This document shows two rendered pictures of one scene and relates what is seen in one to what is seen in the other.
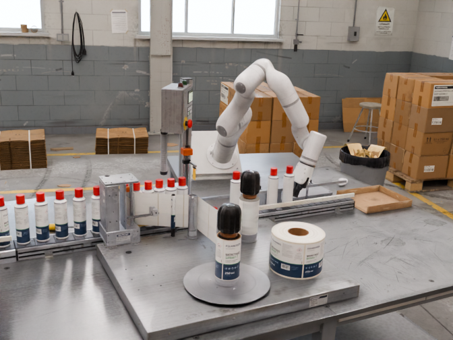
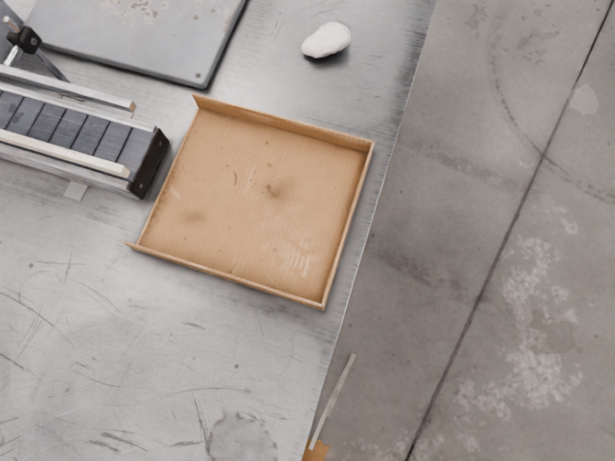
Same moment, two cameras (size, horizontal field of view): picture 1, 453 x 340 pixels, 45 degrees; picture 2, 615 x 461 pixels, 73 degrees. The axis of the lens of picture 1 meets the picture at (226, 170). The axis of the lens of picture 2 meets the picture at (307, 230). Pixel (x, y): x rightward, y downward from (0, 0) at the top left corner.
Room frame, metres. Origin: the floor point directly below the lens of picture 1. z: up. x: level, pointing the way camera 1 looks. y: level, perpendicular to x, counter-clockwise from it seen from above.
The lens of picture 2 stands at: (2.71, -1.03, 1.43)
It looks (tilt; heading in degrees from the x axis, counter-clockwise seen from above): 73 degrees down; 52
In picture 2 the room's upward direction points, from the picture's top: 8 degrees counter-clockwise
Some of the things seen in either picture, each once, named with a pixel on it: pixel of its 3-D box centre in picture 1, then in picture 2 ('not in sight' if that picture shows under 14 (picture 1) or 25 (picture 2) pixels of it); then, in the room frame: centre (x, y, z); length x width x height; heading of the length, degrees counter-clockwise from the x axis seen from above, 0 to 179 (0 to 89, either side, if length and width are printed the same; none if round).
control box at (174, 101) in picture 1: (177, 108); not in sight; (2.38, 0.23, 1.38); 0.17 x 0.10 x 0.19; 171
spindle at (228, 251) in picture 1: (228, 243); not in sight; (1.74, -0.02, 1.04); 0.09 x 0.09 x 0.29
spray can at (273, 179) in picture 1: (272, 188); not in sight; (2.51, -0.23, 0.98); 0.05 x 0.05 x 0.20
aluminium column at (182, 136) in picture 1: (185, 150); not in sight; (2.47, 0.20, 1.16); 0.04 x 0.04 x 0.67; 26
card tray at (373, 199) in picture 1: (373, 198); (253, 195); (2.80, -0.80, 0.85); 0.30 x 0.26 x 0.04; 116
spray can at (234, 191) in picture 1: (235, 192); not in sight; (2.43, -0.05, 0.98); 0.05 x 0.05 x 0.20
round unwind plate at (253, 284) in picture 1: (226, 282); not in sight; (1.74, -0.02, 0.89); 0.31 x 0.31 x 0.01
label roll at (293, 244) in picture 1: (296, 249); not in sight; (1.90, -0.28, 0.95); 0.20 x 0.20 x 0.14
